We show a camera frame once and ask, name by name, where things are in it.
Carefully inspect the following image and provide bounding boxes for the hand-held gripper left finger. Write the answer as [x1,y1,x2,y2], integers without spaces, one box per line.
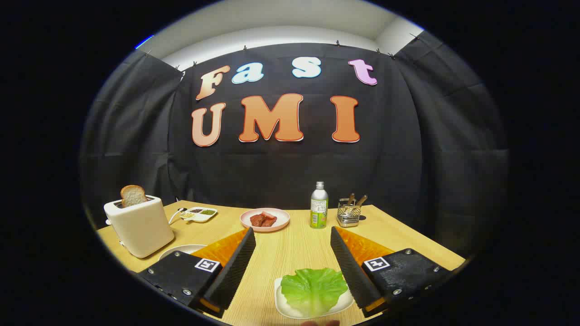
[136,226,257,318]

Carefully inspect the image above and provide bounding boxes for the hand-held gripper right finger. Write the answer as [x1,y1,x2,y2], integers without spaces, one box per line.
[330,226,454,318]

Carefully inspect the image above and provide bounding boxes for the green lettuce leaf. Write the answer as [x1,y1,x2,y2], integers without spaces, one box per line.
[280,268,349,317]

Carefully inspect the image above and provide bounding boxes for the toasted bread slice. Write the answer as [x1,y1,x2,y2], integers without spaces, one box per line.
[120,185,148,208]

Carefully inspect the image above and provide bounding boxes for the red meat slices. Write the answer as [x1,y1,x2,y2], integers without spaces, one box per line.
[250,211,277,228]

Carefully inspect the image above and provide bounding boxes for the round white plate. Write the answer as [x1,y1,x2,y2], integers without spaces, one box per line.
[159,244,208,261]

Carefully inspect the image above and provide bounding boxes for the white divided condiment dish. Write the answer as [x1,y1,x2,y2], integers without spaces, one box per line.
[179,207,218,223]

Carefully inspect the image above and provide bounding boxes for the rectangular white plate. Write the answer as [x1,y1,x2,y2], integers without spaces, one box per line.
[274,275,355,320]

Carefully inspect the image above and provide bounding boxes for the pink plate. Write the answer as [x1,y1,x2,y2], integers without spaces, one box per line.
[240,208,290,233]

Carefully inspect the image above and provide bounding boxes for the green label metal bottle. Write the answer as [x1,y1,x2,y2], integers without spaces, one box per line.
[310,182,329,229]

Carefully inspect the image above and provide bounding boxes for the white toaster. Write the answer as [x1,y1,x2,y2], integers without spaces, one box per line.
[103,195,175,259]

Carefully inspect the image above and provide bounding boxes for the black backdrop cloth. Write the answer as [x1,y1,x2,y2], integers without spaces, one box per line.
[79,31,510,259]

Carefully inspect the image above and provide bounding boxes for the metal wire utensil holder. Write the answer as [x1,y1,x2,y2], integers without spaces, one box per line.
[337,199,362,227]

